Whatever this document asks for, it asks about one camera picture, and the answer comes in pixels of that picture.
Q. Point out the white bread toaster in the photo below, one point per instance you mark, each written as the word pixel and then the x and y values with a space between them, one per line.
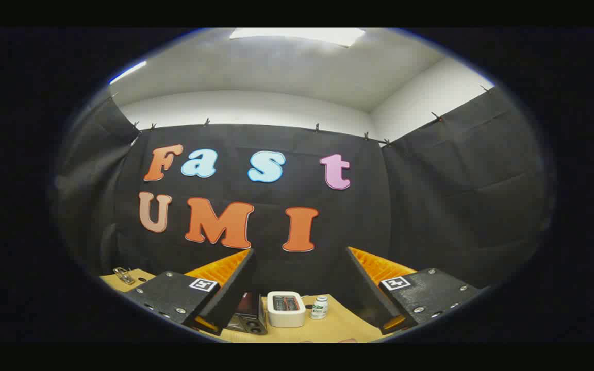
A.
pixel 286 317

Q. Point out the row of small black clips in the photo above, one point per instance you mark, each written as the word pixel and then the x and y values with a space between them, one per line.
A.
pixel 317 127

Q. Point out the white bottle green label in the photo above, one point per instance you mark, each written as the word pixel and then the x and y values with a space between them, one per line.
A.
pixel 319 308

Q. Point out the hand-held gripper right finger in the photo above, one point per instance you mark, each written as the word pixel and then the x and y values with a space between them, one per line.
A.
pixel 361 293

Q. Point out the black toaster oven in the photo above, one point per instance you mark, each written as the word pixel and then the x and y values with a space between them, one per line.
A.
pixel 248 310

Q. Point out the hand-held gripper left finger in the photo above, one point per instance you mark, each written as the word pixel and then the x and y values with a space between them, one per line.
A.
pixel 235 293

